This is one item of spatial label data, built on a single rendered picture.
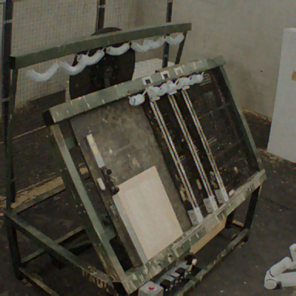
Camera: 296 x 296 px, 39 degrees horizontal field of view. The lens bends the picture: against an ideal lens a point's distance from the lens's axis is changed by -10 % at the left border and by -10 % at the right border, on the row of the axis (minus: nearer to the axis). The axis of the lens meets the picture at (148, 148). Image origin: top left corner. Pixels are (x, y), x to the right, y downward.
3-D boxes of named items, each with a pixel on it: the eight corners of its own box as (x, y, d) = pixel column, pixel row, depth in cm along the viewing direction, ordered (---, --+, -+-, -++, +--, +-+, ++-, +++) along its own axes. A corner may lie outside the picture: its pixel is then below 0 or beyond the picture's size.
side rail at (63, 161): (110, 281, 288) (121, 281, 281) (42, 130, 281) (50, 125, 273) (116, 277, 292) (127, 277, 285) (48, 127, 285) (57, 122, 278)
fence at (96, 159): (139, 265, 302) (143, 264, 300) (82, 137, 296) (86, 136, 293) (144, 261, 306) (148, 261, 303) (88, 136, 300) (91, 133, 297)
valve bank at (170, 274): (163, 307, 303) (166, 286, 293) (148, 299, 311) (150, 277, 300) (200, 275, 340) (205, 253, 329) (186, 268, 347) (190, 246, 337)
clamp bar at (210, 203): (206, 213, 366) (230, 208, 350) (150, 77, 358) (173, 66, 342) (213, 208, 374) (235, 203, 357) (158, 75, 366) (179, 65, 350)
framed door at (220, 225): (173, 268, 393) (175, 270, 392) (180, 221, 369) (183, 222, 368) (222, 226, 459) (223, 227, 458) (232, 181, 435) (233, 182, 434)
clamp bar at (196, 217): (191, 226, 350) (215, 221, 333) (132, 82, 342) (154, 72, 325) (198, 220, 357) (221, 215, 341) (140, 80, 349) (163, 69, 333)
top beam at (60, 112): (46, 127, 276) (54, 122, 270) (41, 113, 276) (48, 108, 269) (219, 66, 438) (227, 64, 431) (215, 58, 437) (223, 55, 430)
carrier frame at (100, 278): (122, 353, 318) (126, 291, 282) (15, 277, 391) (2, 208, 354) (248, 239, 479) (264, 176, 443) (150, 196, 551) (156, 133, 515)
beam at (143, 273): (118, 295, 289) (128, 295, 281) (110, 281, 288) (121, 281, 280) (258, 180, 450) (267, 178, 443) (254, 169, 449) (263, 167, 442)
